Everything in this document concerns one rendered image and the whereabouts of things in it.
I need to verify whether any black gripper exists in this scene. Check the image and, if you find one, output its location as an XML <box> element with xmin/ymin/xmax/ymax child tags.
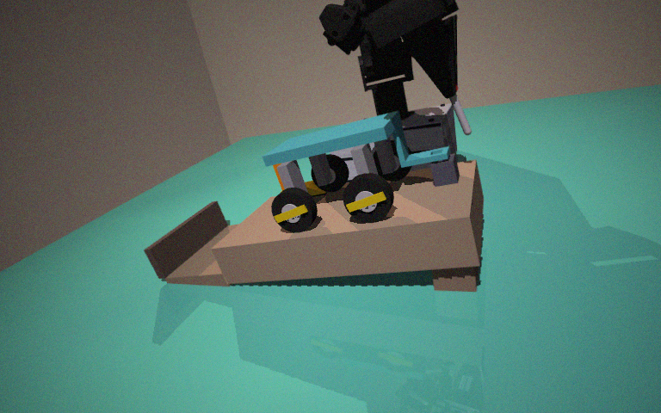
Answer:
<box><xmin>365</xmin><ymin>0</ymin><xmax>458</xmax><ymax>99</ymax></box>

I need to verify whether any small wheeled trolley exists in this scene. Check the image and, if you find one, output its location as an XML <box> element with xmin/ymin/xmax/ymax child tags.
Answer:
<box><xmin>263</xmin><ymin>110</ymin><xmax>450</xmax><ymax>233</ymax></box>

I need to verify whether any brown wooden ramp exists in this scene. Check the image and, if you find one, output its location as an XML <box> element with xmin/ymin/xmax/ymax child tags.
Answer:
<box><xmin>144</xmin><ymin>153</ymin><xmax>484</xmax><ymax>292</ymax></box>

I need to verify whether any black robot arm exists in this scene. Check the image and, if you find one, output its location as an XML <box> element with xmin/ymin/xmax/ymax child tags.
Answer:
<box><xmin>319</xmin><ymin>0</ymin><xmax>416</xmax><ymax>120</ymax></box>

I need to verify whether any red-headed grey pin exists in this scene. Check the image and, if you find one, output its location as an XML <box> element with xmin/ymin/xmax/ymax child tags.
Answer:
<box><xmin>449</xmin><ymin>94</ymin><xmax>472</xmax><ymax>136</ymax></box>

